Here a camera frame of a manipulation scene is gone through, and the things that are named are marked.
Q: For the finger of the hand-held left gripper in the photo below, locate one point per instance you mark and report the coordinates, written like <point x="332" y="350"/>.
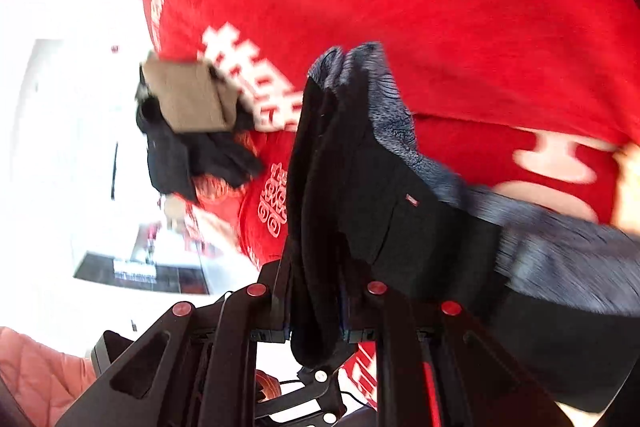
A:
<point x="320" y="394"/>

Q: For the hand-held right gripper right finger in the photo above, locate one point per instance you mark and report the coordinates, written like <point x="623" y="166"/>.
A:
<point x="360" y="312"/>

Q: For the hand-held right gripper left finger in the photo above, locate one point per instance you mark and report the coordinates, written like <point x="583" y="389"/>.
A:
<point x="277" y="302"/>

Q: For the black pants with floral stripes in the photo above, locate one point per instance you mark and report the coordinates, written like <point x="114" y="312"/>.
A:
<point x="350" y="182"/>

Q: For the person's left forearm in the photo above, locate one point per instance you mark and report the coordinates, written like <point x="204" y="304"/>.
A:
<point x="35" y="377"/>

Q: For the dark low cabinet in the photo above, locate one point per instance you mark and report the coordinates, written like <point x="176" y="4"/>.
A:
<point x="100" y="269"/>

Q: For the red embroidered pillow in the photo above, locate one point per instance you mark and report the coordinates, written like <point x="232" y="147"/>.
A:
<point x="220" y="192"/>

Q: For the black garment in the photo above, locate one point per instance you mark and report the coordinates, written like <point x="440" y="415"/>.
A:
<point x="170" y="162"/>

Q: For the beige folded cloth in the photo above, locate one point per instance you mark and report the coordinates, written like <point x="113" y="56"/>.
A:
<point x="190" y="97"/>

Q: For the red printed blanket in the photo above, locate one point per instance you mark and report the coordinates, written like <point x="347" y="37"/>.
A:
<point x="450" y="32"/>

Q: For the cream cloth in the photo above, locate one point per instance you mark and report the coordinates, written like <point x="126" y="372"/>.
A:
<point x="627" y="187"/>

